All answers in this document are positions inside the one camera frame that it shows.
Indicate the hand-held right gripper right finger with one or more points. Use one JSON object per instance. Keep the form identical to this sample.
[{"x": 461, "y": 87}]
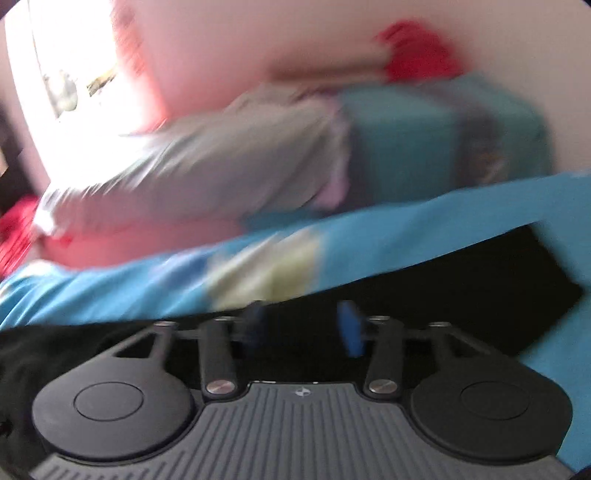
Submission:
[{"x": 349, "y": 330}]

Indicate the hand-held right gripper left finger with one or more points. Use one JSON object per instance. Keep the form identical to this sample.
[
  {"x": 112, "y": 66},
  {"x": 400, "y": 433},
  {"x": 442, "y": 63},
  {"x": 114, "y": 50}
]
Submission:
[{"x": 253, "y": 330}]

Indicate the black pants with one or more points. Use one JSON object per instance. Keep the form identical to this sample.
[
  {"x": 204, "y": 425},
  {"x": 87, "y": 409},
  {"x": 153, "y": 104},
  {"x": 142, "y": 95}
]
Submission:
[{"x": 461, "y": 286}]

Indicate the blue bed sheet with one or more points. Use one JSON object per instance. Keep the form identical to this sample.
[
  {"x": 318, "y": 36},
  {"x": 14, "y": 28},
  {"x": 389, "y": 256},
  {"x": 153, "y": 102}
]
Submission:
[{"x": 138, "y": 286}]

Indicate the pink bed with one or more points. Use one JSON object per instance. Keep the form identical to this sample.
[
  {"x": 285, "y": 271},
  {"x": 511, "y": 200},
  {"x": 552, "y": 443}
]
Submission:
[{"x": 138, "y": 242}]

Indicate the grey duvet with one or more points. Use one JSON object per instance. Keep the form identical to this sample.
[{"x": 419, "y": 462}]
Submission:
[{"x": 207, "y": 161}]

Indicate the teal cloth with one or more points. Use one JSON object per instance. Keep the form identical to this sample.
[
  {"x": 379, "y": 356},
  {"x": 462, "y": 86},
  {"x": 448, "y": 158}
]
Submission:
[{"x": 406, "y": 143}]

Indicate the red cloth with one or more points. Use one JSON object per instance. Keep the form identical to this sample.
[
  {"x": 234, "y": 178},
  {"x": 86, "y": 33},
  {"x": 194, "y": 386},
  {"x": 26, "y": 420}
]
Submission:
[{"x": 418, "y": 50}]

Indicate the bright window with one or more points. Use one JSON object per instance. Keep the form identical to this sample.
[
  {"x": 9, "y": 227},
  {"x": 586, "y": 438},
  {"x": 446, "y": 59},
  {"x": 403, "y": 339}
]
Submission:
[{"x": 87, "y": 64}]

